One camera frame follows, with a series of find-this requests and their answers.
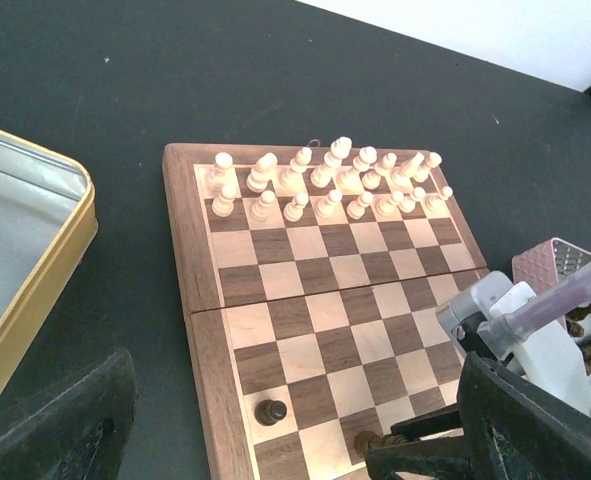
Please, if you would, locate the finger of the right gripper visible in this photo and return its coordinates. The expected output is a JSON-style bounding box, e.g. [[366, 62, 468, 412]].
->
[[366, 439, 475, 479], [390, 407, 462, 440]]

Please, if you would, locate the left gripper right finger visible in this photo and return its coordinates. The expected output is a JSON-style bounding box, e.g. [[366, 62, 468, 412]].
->
[[457, 354, 591, 479]]

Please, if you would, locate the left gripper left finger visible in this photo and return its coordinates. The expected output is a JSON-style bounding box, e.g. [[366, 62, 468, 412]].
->
[[0, 348, 138, 479]]

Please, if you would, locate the dark chess pawn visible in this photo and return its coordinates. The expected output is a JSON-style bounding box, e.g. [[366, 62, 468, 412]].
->
[[254, 399, 288, 426]]

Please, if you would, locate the wooden chess board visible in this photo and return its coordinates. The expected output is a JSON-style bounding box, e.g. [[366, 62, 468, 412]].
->
[[162, 143, 487, 479]]

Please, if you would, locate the pink metal tin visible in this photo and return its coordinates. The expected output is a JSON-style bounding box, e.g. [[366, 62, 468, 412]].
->
[[512, 237, 591, 415]]

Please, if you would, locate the white pawn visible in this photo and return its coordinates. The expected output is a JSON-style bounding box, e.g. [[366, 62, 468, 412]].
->
[[399, 187, 426, 213], [375, 191, 404, 216], [283, 192, 309, 222], [346, 191, 374, 220], [211, 185, 236, 218], [424, 185, 453, 212], [249, 190, 277, 222], [314, 189, 343, 218]]

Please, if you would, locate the gold metal tin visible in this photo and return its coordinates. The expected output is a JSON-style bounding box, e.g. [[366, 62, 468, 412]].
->
[[0, 130, 98, 396]]

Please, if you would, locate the white knight right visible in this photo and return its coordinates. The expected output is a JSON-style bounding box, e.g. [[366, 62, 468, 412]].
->
[[389, 152, 424, 188]]

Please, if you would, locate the white knight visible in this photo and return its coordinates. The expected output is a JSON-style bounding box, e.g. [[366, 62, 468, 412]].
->
[[389, 152, 424, 188], [246, 152, 278, 193]]

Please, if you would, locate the white bishop right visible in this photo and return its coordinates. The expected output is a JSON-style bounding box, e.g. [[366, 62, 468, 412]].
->
[[361, 152, 397, 190]]

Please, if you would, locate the white bishop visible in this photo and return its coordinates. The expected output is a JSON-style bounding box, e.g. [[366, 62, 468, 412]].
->
[[278, 147, 312, 190], [361, 152, 397, 190]]

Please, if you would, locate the white king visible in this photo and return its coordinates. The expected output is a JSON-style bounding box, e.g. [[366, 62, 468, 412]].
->
[[335, 146, 377, 193]]

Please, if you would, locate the white rook right corner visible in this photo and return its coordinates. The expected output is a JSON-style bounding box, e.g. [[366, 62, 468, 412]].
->
[[413, 152, 442, 183]]

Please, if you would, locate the white queen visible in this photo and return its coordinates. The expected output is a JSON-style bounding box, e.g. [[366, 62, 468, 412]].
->
[[310, 136, 352, 188]]

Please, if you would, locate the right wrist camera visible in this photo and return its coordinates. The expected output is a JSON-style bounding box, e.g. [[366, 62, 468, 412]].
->
[[436, 271, 591, 415]]

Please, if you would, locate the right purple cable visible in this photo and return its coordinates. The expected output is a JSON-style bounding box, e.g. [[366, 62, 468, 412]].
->
[[489, 252, 591, 346]]

